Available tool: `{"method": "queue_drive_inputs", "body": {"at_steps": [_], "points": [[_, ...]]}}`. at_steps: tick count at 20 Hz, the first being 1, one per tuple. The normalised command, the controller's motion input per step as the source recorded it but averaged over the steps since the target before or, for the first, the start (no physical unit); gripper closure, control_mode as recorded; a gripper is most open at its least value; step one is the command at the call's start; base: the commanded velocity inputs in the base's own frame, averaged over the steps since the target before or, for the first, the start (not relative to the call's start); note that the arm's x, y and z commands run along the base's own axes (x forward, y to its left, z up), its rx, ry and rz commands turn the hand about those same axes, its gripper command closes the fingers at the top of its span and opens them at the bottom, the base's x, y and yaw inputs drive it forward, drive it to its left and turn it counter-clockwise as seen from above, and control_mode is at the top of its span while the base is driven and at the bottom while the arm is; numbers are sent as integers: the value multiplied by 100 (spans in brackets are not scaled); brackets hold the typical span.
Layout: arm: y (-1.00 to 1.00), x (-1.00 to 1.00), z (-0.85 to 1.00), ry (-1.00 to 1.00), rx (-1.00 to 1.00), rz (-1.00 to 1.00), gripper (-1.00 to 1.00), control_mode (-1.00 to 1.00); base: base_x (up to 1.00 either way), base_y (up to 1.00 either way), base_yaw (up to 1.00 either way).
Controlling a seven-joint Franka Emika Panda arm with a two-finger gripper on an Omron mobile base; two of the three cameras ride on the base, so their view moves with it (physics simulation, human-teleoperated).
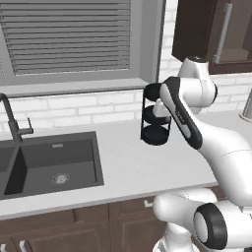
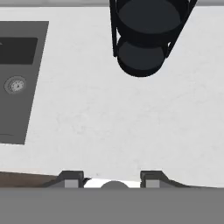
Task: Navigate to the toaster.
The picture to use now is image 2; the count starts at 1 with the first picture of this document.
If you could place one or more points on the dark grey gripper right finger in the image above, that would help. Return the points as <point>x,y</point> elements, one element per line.
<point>151,176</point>

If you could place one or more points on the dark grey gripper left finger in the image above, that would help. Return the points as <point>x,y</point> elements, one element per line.
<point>70,177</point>

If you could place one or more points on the grey kitchen sink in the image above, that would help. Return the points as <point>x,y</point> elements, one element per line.
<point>18,84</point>

